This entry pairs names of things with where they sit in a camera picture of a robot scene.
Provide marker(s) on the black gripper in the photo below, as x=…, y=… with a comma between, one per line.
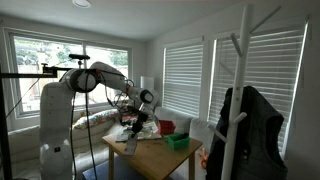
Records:
x=139, y=122

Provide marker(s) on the small grey book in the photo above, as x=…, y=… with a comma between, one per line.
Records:
x=131, y=146

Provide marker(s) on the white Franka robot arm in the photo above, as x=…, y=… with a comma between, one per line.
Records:
x=55, y=110

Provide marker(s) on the red basket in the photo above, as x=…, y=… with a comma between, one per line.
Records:
x=166, y=127

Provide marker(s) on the green basket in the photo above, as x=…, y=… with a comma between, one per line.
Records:
x=178, y=141

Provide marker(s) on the pile of clothes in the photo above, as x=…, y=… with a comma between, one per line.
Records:
x=148, y=131

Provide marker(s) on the red flat object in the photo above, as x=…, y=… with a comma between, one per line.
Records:
x=129, y=118

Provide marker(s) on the wooden table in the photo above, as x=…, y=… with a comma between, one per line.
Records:
x=153, y=156

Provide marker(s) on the blue rug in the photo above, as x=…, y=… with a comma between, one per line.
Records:
x=123, y=170

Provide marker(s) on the floral pillow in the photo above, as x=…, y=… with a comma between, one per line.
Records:
x=95, y=119

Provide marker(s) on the white sofa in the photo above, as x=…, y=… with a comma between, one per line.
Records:
x=90, y=140

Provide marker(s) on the orange object on floor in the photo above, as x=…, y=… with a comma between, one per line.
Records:
x=203, y=158

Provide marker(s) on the narrow white window blind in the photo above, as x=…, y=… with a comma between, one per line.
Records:
x=183, y=80

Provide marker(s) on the white coat rack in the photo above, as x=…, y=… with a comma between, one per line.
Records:
x=237, y=100

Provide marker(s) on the dark grey vest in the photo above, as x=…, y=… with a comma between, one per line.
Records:
x=260, y=133

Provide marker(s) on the round ceiling light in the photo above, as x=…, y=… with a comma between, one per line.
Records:
x=81, y=3

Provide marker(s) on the wide white window blind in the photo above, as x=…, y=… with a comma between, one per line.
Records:
x=266, y=66

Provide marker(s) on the black camera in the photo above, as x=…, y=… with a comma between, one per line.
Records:
x=79, y=56

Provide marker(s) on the black camera stand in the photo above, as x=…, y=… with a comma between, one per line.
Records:
x=5, y=133

